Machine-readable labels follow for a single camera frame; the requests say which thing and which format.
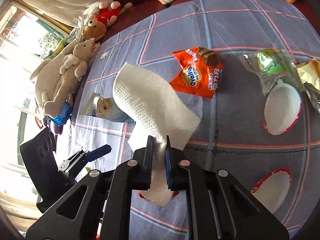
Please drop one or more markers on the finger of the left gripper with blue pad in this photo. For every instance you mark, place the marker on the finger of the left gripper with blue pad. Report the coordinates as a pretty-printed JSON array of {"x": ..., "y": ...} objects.
[{"x": 98, "y": 153}]

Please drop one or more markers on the orange Ovaltine wrapper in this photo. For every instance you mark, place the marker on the orange Ovaltine wrapper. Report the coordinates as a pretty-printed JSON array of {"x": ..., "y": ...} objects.
[{"x": 201, "y": 71}]

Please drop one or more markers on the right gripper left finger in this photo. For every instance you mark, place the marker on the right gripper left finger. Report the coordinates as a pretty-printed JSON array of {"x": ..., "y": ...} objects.
[{"x": 99, "y": 204}]

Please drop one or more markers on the white blue tissue packet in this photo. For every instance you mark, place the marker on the white blue tissue packet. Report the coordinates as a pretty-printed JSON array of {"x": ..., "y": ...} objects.
[{"x": 104, "y": 108}]

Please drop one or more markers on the plaid grey tablecloth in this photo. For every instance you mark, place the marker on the plaid grey tablecloth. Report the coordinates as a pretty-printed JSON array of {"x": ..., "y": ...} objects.
[{"x": 231, "y": 135}]

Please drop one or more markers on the cream curtain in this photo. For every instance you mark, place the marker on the cream curtain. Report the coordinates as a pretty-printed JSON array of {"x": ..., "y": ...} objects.
[{"x": 69, "y": 12}]

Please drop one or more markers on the red plush toy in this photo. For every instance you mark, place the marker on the red plush toy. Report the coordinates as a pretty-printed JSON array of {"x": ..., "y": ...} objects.
[{"x": 109, "y": 12}]

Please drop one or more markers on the brown bear plush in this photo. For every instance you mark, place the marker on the brown bear plush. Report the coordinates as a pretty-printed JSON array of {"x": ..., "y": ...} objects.
[{"x": 94, "y": 29}]

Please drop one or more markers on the beige rabbit plush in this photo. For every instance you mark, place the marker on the beige rabbit plush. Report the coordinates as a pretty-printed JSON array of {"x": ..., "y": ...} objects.
[{"x": 57, "y": 79}]

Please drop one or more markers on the white paper napkin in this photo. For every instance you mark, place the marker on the white paper napkin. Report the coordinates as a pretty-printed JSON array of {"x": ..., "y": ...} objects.
[{"x": 158, "y": 112}]

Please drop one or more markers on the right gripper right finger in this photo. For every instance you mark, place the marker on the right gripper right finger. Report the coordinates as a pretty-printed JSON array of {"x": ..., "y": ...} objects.
[{"x": 219, "y": 207}]

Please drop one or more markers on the clear green egg wrapper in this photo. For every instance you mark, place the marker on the clear green egg wrapper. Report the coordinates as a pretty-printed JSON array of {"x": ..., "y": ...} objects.
[{"x": 270, "y": 65}]

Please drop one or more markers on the red egg shell half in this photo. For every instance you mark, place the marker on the red egg shell half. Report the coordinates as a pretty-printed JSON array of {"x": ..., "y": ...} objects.
[{"x": 272, "y": 189}]

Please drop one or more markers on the clear orange snack bag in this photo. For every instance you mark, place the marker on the clear orange snack bag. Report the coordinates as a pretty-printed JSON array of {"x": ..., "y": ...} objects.
[{"x": 310, "y": 78}]

